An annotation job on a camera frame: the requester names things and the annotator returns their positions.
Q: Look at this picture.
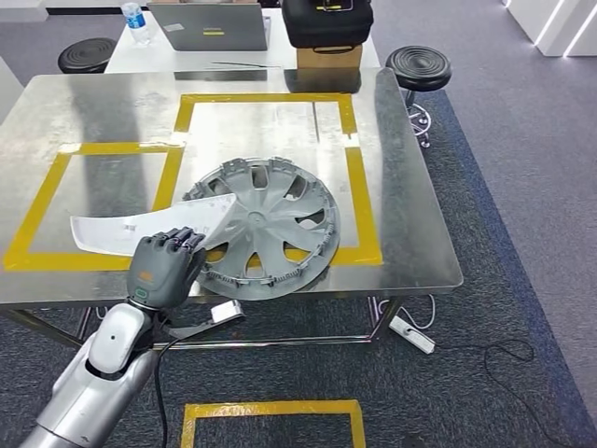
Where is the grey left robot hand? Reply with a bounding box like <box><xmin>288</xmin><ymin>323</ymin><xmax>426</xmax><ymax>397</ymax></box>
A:
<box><xmin>127</xmin><ymin>227</ymin><xmax>208</xmax><ymax>311</ymax></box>

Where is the white curved plastic part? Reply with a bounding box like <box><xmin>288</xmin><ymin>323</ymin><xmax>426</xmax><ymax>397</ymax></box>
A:
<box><xmin>69</xmin><ymin>193</ymin><xmax>238</xmax><ymax>258</ymax></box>

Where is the stainless steel workbench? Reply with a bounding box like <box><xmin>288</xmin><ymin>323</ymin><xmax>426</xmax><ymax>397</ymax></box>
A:
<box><xmin>0</xmin><ymin>66</ymin><xmax>465</xmax><ymax>352</ymax></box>

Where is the grey plastic hubcap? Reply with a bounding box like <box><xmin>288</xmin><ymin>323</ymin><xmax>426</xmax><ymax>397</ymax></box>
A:
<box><xmin>182</xmin><ymin>157</ymin><xmax>342</xmax><ymax>303</ymax></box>

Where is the yellow floor tape square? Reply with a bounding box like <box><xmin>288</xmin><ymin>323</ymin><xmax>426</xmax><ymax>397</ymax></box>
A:
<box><xmin>180</xmin><ymin>399</ymin><xmax>368</xmax><ymax>448</ymax></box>

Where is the black round stool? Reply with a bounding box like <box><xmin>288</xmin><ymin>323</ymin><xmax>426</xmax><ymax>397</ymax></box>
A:
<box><xmin>57</xmin><ymin>37</ymin><xmax>118</xmax><ymax>76</ymax></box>
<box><xmin>385</xmin><ymin>45</ymin><xmax>454</xmax><ymax>150</ymax></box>

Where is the clear water bottle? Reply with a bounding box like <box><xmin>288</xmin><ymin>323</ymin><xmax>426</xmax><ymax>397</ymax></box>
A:
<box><xmin>121</xmin><ymin>1</ymin><xmax>152</xmax><ymax>48</ymax></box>

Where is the grey laptop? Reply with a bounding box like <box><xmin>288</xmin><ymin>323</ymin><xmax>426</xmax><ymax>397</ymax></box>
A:
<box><xmin>146</xmin><ymin>1</ymin><xmax>272</xmax><ymax>52</ymax></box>

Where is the white partition panel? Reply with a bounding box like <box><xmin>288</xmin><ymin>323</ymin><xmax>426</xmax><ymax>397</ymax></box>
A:
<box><xmin>0</xmin><ymin>55</ymin><xmax>26</xmax><ymax>125</ymax></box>

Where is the black carry case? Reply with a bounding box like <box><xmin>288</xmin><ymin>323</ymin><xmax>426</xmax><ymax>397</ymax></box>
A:
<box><xmin>281</xmin><ymin>0</ymin><xmax>375</xmax><ymax>54</ymax></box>

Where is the white power strip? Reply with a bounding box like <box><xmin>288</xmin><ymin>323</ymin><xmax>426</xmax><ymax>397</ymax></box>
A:
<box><xmin>388</xmin><ymin>315</ymin><xmax>436</xmax><ymax>357</ymax></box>

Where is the white panel with light strips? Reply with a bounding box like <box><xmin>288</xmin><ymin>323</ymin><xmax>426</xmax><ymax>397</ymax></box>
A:
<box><xmin>502</xmin><ymin>0</ymin><xmax>597</xmax><ymax>60</ymax></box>

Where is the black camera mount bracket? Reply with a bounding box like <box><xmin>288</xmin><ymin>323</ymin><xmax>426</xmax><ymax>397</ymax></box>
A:
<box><xmin>158</xmin><ymin>309</ymin><xmax>246</xmax><ymax>342</ymax></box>

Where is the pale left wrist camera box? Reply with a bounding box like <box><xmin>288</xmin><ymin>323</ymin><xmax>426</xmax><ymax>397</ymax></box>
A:
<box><xmin>211</xmin><ymin>300</ymin><xmax>244</xmax><ymax>325</ymax></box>

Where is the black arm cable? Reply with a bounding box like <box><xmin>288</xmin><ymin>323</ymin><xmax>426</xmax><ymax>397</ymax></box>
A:
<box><xmin>153</xmin><ymin>336</ymin><xmax>182</xmax><ymax>448</ymax></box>

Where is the white floor cable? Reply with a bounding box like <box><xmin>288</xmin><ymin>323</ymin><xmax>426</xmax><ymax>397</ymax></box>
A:
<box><xmin>377</xmin><ymin>294</ymin><xmax>437</xmax><ymax>332</ymax></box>

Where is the black floor cable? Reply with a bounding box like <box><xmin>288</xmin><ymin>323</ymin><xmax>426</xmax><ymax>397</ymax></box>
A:
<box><xmin>434</xmin><ymin>338</ymin><xmax>563</xmax><ymax>448</ymax></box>

